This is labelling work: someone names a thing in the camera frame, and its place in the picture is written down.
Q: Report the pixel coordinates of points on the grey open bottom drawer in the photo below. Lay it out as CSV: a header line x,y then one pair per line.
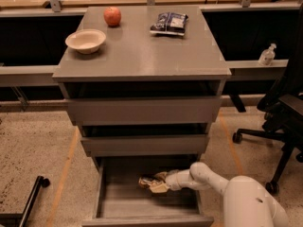
x,y
121,202

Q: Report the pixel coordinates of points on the grey drawer cabinet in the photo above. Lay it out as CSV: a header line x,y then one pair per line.
x,y
133,63

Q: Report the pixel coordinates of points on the grey top drawer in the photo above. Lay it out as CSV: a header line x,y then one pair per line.
x,y
144,111

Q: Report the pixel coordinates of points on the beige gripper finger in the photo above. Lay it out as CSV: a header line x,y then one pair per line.
x,y
159,188
161,175

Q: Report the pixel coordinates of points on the red apple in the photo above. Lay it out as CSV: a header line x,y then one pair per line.
x,y
112,16

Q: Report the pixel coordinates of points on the white bowl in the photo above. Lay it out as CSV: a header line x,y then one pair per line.
x,y
86,41

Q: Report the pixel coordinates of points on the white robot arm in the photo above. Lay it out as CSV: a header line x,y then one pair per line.
x,y
246,203

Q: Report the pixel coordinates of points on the grey middle drawer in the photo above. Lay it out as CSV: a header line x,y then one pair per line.
x,y
145,145

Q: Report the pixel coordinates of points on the blue snack bag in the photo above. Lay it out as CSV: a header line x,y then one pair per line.
x,y
170,23

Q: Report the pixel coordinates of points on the clear sanitizer bottle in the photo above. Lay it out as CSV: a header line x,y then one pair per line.
x,y
267,56

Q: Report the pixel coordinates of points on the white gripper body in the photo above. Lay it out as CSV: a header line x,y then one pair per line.
x,y
174,179

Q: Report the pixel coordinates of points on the black office chair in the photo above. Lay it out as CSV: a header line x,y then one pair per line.
x,y
283,107

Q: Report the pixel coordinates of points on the black wheeled stand leg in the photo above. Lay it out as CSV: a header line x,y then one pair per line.
x,y
20,219

